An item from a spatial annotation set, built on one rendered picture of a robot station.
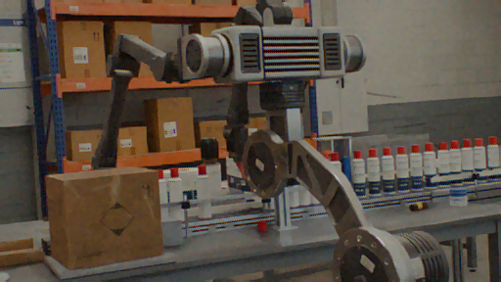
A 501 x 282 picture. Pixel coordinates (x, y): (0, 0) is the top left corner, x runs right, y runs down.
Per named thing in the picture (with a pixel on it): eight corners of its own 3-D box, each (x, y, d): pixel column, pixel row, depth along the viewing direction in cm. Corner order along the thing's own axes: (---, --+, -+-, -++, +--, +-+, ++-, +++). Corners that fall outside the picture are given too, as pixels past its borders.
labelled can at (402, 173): (404, 191, 317) (402, 145, 316) (412, 192, 312) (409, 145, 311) (394, 192, 315) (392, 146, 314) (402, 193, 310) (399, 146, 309)
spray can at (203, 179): (208, 216, 279) (205, 164, 278) (213, 217, 274) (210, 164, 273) (197, 218, 277) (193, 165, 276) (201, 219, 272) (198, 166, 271)
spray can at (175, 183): (182, 220, 274) (178, 166, 273) (186, 221, 270) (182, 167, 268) (168, 221, 272) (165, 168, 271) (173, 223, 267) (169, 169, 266)
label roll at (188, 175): (194, 197, 343) (192, 166, 342) (213, 201, 325) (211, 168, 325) (156, 202, 333) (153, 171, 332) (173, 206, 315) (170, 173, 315)
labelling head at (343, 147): (341, 194, 319) (338, 136, 317) (357, 197, 307) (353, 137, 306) (314, 197, 313) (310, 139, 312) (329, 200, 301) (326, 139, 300)
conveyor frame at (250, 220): (416, 200, 323) (416, 189, 323) (432, 202, 313) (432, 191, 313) (42, 251, 256) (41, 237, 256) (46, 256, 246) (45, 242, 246)
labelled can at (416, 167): (418, 189, 320) (416, 144, 319) (426, 190, 315) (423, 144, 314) (409, 191, 318) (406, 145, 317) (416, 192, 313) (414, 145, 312)
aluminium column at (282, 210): (285, 225, 276) (275, 52, 273) (291, 227, 272) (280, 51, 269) (275, 227, 274) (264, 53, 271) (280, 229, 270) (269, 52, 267)
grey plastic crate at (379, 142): (388, 164, 533) (387, 134, 532) (431, 165, 501) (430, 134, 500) (329, 171, 498) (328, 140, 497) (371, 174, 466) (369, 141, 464)
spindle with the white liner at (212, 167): (218, 204, 313) (214, 136, 311) (226, 206, 305) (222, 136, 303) (200, 206, 309) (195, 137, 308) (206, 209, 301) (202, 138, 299)
